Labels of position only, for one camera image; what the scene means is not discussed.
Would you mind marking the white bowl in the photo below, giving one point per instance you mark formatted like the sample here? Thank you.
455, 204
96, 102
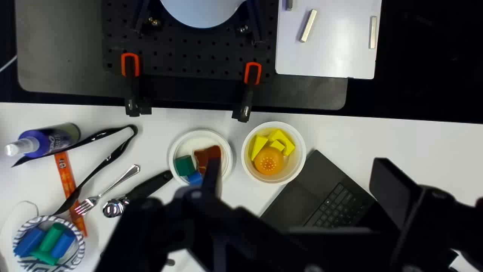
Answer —
273, 174

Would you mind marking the blue spray bottle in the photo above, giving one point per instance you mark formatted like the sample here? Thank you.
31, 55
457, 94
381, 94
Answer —
45, 140

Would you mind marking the blue cylinder block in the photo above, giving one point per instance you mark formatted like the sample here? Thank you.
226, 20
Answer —
61, 245
27, 242

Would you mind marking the yellow triangular block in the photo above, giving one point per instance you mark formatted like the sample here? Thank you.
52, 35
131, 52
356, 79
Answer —
256, 146

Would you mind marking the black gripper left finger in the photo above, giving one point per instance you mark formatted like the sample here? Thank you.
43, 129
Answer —
211, 227

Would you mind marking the black perforated board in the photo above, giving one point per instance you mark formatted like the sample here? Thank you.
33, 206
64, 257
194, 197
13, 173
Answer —
60, 50

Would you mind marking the black tongs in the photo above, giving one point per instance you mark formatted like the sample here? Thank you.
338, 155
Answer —
107, 156

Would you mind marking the yellow square block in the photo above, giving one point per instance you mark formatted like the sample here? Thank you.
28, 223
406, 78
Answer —
282, 141

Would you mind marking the black laptop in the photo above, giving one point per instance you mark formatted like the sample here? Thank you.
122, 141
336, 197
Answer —
321, 191

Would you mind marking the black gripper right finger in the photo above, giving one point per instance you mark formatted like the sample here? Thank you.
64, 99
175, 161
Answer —
431, 227

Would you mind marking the brown block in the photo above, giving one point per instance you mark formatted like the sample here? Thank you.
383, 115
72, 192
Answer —
203, 159

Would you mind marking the small blue block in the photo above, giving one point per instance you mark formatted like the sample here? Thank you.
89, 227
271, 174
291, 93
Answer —
194, 179

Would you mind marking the green cylinder block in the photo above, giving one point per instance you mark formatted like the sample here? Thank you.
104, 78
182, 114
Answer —
48, 244

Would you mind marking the black pegboard base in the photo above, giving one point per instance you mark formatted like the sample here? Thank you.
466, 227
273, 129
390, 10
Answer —
196, 50

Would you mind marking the orange ball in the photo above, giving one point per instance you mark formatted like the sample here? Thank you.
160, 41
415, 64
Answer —
267, 161

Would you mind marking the orange black clamp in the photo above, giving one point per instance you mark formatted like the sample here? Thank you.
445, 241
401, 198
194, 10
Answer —
134, 81
247, 93

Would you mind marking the blue patterned bowl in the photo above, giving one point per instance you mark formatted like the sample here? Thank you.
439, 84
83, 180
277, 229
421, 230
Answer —
46, 251

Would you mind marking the white plate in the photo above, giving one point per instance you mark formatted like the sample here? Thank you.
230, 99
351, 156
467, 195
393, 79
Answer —
200, 141

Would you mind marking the white marker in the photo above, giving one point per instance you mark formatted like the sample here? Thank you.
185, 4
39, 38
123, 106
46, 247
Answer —
372, 32
307, 25

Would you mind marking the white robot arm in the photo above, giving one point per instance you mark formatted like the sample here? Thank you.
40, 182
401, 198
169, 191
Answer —
200, 13

